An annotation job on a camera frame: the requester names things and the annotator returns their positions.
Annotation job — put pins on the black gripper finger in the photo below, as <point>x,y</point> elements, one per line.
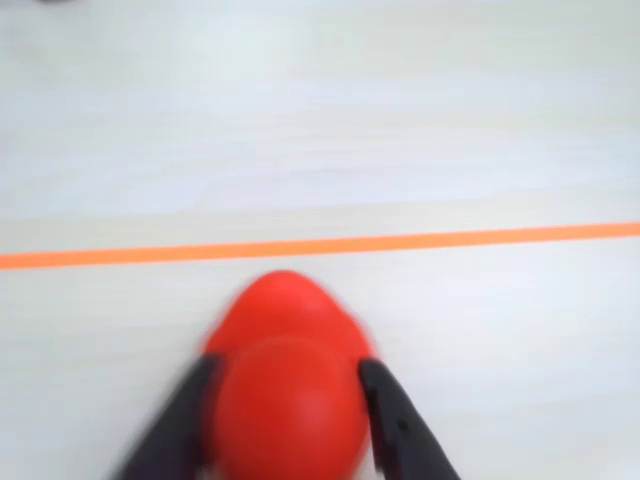
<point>175,430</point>
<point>405,440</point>

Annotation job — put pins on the red rubber duck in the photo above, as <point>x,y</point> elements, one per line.
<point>290,380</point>

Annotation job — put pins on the orange tape strip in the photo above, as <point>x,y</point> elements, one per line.
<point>320,245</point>

